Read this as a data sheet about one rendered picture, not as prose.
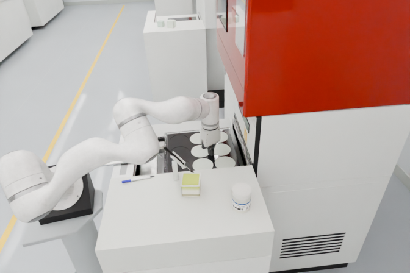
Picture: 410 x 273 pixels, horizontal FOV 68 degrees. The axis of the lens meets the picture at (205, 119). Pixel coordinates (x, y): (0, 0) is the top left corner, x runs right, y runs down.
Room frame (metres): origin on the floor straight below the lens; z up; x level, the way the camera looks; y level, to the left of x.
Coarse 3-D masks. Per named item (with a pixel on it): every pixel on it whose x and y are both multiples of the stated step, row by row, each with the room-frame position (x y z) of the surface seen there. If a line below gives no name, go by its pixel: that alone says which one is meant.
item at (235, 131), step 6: (234, 120) 1.43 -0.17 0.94; (234, 126) 1.39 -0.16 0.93; (234, 132) 1.41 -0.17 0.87; (234, 138) 1.38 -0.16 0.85; (240, 138) 1.25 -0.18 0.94; (240, 144) 1.22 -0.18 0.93; (240, 150) 1.25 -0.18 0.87; (240, 156) 1.21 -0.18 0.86; (246, 156) 1.11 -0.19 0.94; (246, 162) 1.08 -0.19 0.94
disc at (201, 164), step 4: (196, 160) 1.15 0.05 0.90; (200, 160) 1.14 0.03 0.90; (204, 160) 1.14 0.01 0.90; (208, 160) 1.14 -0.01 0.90; (196, 164) 1.12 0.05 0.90; (200, 164) 1.12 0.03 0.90; (204, 164) 1.12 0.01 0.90; (208, 164) 1.12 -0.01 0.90; (212, 164) 1.11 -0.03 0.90; (196, 168) 1.09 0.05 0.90; (200, 168) 1.09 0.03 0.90; (204, 168) 1.09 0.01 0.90; (208, 168) 1.09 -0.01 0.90
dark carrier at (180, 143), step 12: (192, 132) 1.38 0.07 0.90; (228, 132) 1.37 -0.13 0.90; (168, 144) 1.28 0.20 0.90; (180, 144) 1.28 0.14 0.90; (192, 144) 1.27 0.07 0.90; (228, 144) 1.26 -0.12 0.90; (168, 156) 1.19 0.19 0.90; (180, 156) 1.18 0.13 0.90; (192, 156) 1.18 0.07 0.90; (216, 156) 1.17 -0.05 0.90; (228, 156) 1.17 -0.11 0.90; (168, 168) 1.10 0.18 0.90; (180, 168) 1.09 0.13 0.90; (192, 168) 1.09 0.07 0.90
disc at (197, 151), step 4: (192, 148) 1.24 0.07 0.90; (196, 148) 1.24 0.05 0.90; (200, 148) 1.24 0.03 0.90; (192, 152) 1.21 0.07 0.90; (196, 152) 1.21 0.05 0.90; (200, 152) 1.21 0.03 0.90; (204, 152) 1.20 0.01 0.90; (196, 156) 1.18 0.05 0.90; (200, 156) 1.18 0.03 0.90; (204, 156) 1.18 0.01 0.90
